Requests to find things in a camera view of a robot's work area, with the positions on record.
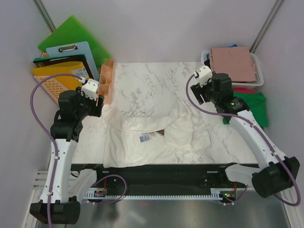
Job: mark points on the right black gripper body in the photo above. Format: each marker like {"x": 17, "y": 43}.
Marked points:
{"x": 207, "y": 95}

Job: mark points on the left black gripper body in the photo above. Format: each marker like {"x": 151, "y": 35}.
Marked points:
{"x": 89, "y": 107}

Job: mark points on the white printed t shirt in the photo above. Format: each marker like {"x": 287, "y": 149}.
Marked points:
{"x": 137, "y": 141}

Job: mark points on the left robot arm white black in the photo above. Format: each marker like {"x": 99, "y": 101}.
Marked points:
{"x": 60, "y": 200}

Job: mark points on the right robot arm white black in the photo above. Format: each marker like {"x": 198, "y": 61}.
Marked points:
{"x": 276, "y": 173}

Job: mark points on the red t shirt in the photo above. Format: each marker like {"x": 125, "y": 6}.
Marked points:
{"x": 243, "y": 90}

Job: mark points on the black garment in basket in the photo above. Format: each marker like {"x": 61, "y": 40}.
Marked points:
{"x": 207, "y": 63}

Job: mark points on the peach compartment organizer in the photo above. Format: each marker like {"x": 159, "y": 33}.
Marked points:
{"x": 106, "y": 81}

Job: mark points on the black folder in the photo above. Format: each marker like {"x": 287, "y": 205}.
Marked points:
{"x": 48, "y": 61}

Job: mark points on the orange mesh file holder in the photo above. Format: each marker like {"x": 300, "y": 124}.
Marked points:
{"x": 59, "y": 84}

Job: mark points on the pink folded t shirt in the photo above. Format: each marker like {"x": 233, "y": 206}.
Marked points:
{"x": 234, "y": 61}

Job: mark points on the green t shirt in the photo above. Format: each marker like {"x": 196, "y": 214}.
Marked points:
{"x": 257, "y": 105}

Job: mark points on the white laundry basket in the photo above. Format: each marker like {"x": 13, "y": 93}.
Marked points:
{"x": 259, "y": 81}

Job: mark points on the light blue clipboard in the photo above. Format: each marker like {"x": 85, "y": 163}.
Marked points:
{"x": 80, "y": 48}

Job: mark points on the green plastic board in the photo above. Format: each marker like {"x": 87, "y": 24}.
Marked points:
{"x": 73, "y": 31}

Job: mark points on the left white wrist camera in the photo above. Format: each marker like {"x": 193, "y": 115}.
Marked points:
{"x": 89, "y": 88}

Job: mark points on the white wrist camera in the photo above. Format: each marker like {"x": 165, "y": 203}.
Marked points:
{"x": 89, "y": 88}
{"x": 203, "y": 73}

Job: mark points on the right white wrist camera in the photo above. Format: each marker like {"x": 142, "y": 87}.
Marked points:
{"x": 203, "y": 73}

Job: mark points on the white cable duct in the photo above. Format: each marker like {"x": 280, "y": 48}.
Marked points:
{"x": 96, "y": 194}

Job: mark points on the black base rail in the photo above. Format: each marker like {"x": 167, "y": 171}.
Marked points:
{"x": 161, "y": 179}

